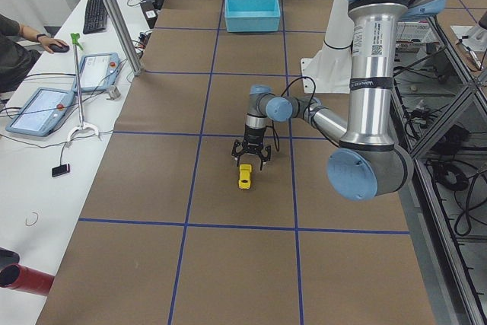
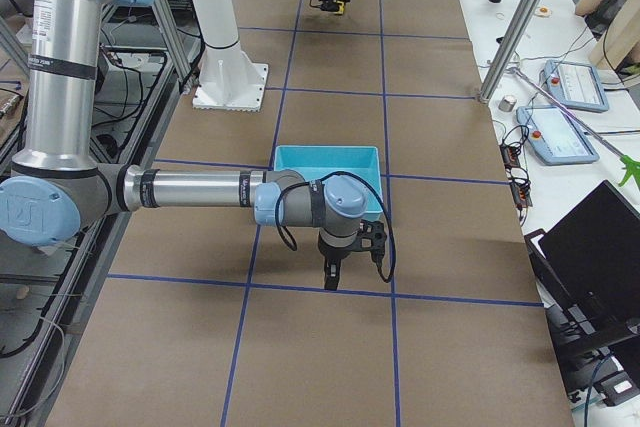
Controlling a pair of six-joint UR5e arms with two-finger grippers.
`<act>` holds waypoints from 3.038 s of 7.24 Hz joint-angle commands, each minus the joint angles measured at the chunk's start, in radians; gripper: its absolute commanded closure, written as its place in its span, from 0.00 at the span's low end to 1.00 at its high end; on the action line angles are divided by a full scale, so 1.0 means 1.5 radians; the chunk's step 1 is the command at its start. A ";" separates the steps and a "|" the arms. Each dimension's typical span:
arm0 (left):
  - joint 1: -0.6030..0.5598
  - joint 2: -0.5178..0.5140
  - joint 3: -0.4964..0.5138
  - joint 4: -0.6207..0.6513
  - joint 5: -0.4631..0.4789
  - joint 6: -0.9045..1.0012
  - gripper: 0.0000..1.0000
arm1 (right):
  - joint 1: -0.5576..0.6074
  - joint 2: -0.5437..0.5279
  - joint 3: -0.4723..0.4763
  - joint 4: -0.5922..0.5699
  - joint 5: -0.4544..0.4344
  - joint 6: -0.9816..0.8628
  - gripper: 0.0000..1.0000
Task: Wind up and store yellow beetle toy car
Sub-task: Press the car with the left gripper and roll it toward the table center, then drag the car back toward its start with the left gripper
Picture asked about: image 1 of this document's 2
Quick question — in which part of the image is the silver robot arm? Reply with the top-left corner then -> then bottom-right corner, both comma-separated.
232,0 -> 447,201

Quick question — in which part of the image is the black computer mouse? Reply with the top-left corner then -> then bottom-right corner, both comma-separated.
49,43 -> 70,53

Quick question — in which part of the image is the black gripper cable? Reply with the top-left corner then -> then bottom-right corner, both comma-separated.
266,75 -> 317,153

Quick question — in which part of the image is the aluminium frame post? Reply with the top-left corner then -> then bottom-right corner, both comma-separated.
103,0 -> 142,76

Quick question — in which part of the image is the light blue plastic bin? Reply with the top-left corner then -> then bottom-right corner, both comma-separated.
224,0 -> 281,33

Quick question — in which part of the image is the blue teach pendant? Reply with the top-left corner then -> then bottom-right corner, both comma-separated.
79,53 -> 120,93
6,88 -> 75,137

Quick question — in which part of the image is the yellow beetle toy car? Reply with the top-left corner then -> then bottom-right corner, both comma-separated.
238,164 -> 253,190

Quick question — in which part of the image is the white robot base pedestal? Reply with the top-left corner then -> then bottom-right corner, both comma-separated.
300,0 -> 353,94

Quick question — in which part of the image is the black keyboard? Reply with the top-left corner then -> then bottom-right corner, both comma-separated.
83,0 -> 108,34

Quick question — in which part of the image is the near blue teach pendant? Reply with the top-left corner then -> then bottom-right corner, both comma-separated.
6,88 -> 75,137

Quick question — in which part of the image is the small black device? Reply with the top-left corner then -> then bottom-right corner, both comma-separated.
51,164 -> 71,177

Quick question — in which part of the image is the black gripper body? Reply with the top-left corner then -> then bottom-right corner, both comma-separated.
241,125 -> 266,155

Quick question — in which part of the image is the far blue teach pendant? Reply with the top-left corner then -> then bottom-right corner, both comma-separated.
79,53 -> 120,93

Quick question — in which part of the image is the red cylinder tube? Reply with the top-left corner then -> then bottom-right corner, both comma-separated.
1,263 -> 55,296

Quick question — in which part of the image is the reacher grabber tool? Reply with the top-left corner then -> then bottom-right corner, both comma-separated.
66,33 -> 100,145

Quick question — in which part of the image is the person hand on mouse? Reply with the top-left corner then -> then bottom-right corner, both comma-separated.
38,36 -> 67,53

